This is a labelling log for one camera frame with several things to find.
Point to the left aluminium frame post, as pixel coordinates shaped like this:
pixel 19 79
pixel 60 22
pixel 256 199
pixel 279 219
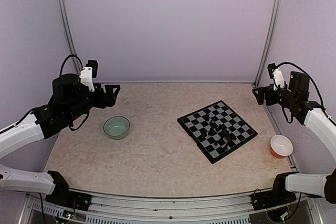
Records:
pixel 66 26

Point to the orange white bowl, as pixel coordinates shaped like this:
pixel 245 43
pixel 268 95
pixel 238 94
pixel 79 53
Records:
pixel 280 146

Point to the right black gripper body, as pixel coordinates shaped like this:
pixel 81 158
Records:
pixel 271 100

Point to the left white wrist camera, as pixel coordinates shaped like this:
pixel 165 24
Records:
pixel 88 73

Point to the front aluminium rail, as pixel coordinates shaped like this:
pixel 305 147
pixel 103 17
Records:
pixel 112 208

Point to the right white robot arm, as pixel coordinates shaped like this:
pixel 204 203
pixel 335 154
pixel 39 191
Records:
pixel 310 114

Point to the right aluminium frame post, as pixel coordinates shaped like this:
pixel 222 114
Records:
pixel 268 41

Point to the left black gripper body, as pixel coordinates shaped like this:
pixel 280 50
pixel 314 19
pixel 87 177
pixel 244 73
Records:
pixel 100 102

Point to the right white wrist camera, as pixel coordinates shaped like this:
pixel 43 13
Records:
pixel 277 78

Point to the green glass bowl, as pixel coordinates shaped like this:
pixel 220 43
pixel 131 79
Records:
pixel 116 127

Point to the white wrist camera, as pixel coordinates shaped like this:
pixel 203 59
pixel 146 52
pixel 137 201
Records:
pixel 277 78
pixel 88 73

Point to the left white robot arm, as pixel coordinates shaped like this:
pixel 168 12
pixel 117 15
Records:
pixel 73 96

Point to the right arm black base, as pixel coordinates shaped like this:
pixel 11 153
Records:
pixel 273 197

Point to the aluminium frame post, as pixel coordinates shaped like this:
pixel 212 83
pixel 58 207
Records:
pixel 268 41
pixel 66 26

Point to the black grey chess board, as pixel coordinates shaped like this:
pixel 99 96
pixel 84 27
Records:
pixel 220 113

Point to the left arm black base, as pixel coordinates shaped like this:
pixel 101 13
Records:
pixel 69 199

